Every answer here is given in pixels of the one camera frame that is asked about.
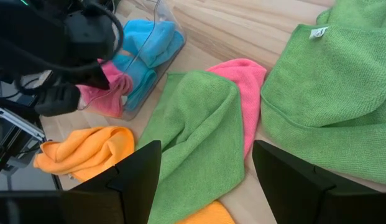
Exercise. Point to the pink microfiber towel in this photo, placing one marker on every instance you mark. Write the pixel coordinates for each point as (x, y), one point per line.
(105, 99)
(248, 93)

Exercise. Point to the black metal table frame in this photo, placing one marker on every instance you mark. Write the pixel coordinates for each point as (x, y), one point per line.
(57, 183)

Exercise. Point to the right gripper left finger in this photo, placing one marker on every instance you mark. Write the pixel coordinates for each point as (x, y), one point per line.
(136, 177)

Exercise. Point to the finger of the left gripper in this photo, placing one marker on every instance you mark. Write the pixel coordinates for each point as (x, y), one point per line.
(90, 77)

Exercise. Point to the grey metal bracket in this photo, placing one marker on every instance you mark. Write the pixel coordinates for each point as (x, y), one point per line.
(18, 123)

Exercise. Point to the clear plastic bin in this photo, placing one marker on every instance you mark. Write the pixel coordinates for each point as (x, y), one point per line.
(168, 62)

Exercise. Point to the orange microfiber towel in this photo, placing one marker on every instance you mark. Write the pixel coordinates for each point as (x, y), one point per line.
(211, 214)
(87, 152)

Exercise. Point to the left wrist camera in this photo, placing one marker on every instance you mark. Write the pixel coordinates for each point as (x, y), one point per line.
(56, 99)

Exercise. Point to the green microfiber towel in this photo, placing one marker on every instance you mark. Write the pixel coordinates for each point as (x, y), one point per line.
(329, 93)
(199, 140)

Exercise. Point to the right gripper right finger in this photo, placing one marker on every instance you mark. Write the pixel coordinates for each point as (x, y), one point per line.
(283, 177)

